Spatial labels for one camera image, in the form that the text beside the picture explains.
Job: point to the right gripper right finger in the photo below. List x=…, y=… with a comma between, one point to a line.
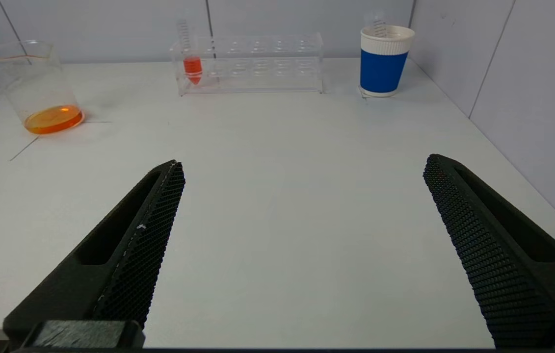
x=513, y=264

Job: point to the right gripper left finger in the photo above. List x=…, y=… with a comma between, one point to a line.
x=110, y=274

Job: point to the yellow pigment test tube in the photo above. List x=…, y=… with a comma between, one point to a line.
x=378, y=27

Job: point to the clear glass beaker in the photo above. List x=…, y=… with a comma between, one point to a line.
x=51, y=117

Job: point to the orange pigment test tube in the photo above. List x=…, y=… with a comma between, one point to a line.
x=192, y=66

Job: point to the blue white paper cup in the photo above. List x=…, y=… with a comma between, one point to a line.
x=383, y=68

